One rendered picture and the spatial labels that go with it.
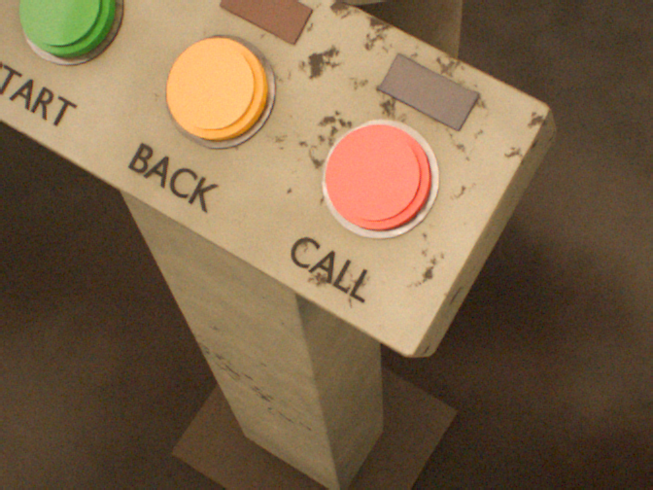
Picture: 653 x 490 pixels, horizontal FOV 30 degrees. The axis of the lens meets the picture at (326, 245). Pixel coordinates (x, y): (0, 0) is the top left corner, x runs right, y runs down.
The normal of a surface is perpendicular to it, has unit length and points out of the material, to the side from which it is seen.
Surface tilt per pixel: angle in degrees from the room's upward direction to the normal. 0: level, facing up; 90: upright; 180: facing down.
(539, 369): 0
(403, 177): 20
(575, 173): 0
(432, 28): 90
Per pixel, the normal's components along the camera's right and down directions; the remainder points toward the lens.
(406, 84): -0.23, -0.08
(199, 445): -0.05, -0.37
